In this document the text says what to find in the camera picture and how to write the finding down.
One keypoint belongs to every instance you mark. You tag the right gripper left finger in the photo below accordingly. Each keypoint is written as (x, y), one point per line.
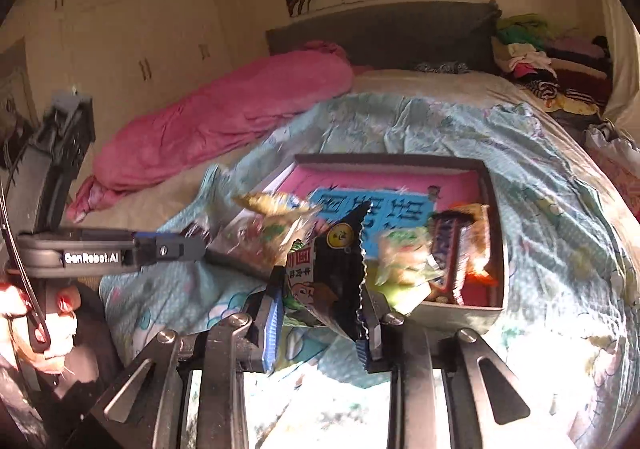
(266, 308)

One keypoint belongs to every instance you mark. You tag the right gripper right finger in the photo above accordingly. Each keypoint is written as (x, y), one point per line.
(369, 348)

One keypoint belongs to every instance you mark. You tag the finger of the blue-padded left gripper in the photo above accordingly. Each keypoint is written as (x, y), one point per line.
(162, 247)

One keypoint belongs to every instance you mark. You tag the black green snack packet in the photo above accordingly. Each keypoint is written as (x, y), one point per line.
(326, 275)

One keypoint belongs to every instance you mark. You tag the clear packet brown snacks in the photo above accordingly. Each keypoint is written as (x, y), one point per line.
(260, 241)

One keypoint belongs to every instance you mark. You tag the beige bed sheet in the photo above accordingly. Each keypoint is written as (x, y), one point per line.
(152, 207)

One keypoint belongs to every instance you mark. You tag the grey cardboard tray box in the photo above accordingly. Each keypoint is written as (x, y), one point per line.
(482, 305)

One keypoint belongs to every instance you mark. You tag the green yellow cake packet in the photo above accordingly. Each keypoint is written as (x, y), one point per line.
(405, 265)

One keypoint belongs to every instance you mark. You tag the yellow chips snack bag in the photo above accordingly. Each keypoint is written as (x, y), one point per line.
(274, 209)

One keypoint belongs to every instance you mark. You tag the pink quilt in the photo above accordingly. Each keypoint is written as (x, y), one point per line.
(228, 113)

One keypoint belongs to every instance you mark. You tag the dark Snickers bar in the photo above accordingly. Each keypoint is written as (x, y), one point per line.
(449, 230)

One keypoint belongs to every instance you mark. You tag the orange biscuit packet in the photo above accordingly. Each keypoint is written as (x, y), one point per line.
(478, 244)

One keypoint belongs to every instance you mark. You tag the cream wardrobe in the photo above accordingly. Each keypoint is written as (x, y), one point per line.
(131, 56)

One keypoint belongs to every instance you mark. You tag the dark grey headboard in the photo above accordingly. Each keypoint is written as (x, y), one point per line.
(401, 35)

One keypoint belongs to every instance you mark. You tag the pile of folded clothes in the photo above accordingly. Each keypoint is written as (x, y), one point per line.
(561, 68)

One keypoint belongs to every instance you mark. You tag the beige curtain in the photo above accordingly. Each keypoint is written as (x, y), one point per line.
(623, 108)

